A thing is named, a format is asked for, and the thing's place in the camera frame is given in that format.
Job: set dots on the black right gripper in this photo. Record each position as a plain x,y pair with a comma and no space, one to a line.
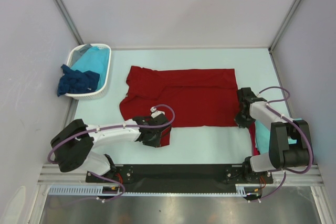
241,123

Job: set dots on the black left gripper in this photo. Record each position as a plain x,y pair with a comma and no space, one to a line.
153,143

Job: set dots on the red t shirt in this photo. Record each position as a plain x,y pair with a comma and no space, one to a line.
196,97

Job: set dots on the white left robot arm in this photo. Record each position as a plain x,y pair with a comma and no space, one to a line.
75,146

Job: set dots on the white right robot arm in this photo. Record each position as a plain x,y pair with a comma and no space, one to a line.
290,147

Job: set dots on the pink folded t shirt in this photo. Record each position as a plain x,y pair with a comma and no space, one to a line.
255,135

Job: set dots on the light blue folded t shirt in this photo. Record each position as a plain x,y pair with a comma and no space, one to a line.
264,143

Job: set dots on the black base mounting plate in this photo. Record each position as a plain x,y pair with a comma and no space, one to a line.
191,175

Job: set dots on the white laundry basket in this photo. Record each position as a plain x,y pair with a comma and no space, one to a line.
101,92

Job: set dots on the turquoise t shirt in basket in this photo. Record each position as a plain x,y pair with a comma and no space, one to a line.
96,60

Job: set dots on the navy blue t shirt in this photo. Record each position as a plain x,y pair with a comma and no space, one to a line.
77,82

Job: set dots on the grey t shirt in basket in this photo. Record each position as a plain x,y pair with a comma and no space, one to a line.
78,53

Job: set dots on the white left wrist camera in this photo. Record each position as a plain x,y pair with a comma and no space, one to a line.
155,112

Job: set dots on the white slotted cable duct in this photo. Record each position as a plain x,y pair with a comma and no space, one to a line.
149,190

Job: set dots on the aluminium frame rail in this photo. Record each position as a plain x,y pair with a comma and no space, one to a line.
50,175

